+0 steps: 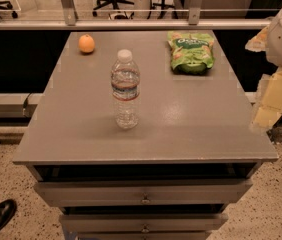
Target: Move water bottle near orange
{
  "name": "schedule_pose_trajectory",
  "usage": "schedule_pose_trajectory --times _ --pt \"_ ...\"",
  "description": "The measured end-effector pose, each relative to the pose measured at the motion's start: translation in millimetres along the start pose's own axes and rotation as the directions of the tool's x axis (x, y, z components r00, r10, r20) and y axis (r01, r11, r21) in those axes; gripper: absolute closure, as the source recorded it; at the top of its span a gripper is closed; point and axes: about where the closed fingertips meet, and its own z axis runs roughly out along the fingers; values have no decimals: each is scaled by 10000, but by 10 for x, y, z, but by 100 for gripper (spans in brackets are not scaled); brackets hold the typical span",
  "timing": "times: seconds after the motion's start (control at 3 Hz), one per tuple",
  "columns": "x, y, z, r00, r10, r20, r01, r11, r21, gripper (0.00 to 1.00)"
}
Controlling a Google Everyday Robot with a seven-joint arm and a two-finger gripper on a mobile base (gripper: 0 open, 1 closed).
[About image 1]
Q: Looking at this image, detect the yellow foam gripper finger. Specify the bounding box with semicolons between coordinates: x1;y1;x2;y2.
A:
251;67;282;130
245;27;269;52

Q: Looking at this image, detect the clear plastic water bottle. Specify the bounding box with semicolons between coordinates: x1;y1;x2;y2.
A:
110;49;140;129

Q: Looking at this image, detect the green snack bag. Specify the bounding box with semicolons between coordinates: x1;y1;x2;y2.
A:
168;31;215;75

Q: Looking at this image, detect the grey drawer cabinet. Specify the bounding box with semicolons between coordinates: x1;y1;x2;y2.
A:
14;31;277;240

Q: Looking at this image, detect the top grey drawer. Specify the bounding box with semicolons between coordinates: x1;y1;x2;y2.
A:
34;179;252;207

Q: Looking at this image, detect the grey drawer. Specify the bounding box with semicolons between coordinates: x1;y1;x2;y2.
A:
34;179;252;207
60;214;228;233

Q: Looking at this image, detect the black office chair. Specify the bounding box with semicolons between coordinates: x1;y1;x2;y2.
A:
91;0;135;18

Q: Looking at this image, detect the orange fruit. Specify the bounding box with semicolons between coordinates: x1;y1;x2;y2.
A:
78;34;95;53

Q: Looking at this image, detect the grey metal railing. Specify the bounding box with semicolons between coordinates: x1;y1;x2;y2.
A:
0;0;271;31

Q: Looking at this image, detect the black office chair base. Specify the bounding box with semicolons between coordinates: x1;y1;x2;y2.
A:
0;0;18;19

